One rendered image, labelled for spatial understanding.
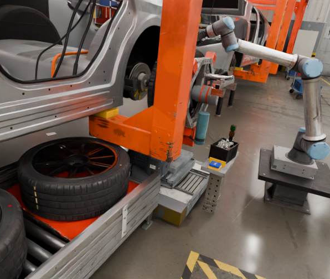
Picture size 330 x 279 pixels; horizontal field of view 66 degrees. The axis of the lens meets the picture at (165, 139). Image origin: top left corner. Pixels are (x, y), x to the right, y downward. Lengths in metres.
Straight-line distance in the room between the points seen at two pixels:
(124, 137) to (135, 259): 0.77
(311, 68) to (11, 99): 1.77
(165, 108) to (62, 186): 0.70
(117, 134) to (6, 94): 0.74
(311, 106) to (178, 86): 1.03
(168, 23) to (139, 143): 0.74
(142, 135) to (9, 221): 0.86
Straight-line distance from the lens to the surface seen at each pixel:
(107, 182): 1.46
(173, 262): 1.72
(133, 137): 1.69
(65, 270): 1.28
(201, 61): 1.94
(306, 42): 13.52
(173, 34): 1.45
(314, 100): 2.07
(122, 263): 1.69
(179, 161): 2.28
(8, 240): 1.20
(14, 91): 1.36
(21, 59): 2.26
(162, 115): 1.53
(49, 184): 1.45
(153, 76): 1.91
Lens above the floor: 1.29
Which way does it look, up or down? 23 degrees down
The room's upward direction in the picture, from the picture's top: 6 degrees clockwise
